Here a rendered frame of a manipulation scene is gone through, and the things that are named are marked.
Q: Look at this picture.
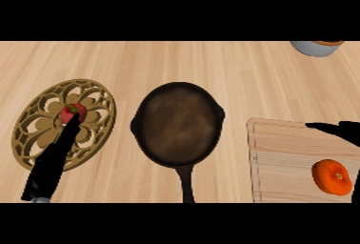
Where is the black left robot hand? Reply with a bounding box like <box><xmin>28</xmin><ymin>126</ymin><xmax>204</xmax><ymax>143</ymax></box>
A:
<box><xmin>20</xmin><ymin>112</ymin><xmax>82</xmax><ymax>202</ymax></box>

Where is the round golden openwork trivet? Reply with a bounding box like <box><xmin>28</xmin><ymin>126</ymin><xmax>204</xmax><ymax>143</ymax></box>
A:
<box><xmin>12</xmin><ymin>78</ymin><xmax>118</xmax><ymax>173</ymax></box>

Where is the dark cast iron pan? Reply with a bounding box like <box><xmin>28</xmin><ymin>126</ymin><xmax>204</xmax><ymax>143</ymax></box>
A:
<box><xmin>130</xmin><ymin>81</ymin><xmax>226</xmax><ymax>204</ymax></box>

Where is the grey bowl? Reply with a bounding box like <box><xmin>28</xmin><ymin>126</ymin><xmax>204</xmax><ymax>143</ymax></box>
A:
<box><xmin>288</xmin><ymin>40</ymin><xmax>346</xmax><ymax>58</ymax></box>

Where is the orange squash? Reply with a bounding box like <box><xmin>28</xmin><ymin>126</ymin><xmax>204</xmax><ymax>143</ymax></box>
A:
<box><xmin>312</xmin><ymin>158</ymin><xmax>353</xmax><ymax>196</ymax></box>

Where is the red bell pepper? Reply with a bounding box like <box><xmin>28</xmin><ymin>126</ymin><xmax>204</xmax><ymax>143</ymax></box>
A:
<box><xmin>59</xmin><ymin>103</ymin><xmax>89</xmax><ymax>126</ymax></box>

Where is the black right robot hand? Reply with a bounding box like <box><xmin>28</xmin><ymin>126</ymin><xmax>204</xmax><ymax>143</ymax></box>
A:
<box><xmin>304</xmin><ymin>120</ymin><xmax>360</xmax><ymax>204</ymax></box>

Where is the pale wooden cutting board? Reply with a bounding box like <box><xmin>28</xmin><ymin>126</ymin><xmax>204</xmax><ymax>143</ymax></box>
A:
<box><xmin>247</xmin><ymin>117</ymin><xmax>360</xmax><ymax>204</ymax></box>

